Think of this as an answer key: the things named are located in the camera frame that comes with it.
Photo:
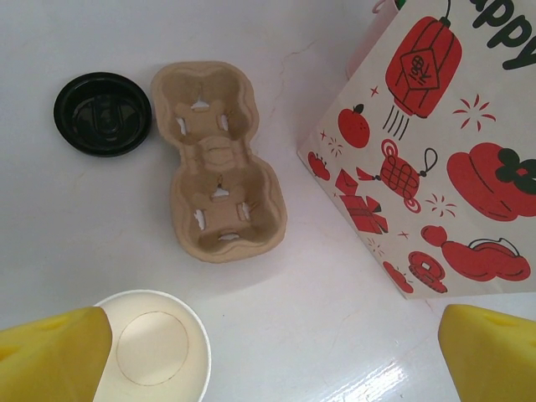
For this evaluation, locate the green paper cup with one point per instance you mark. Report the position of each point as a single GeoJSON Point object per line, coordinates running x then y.
{"type": "Point", "coordinates": [155, 347]}

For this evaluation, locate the black coffee cup lid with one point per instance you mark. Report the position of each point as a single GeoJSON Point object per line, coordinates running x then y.
{"type": "Point", "coordinates": [102, 115]}

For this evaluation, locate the brown pulp cup carrier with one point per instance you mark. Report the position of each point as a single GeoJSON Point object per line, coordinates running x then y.
{"type": "Point", "coordinates": [218, 163]}

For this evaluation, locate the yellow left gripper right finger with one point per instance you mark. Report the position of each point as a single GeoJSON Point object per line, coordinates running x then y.
{"type": "Point", "coordinates": [494, 360]}

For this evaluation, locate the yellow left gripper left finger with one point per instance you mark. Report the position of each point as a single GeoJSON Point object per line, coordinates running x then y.
{"type": "Point", "coordinates": [50, 364]}

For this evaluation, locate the red white paper bag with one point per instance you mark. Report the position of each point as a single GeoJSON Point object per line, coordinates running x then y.
{"type": "Point", "coordinates": [439, 146]}

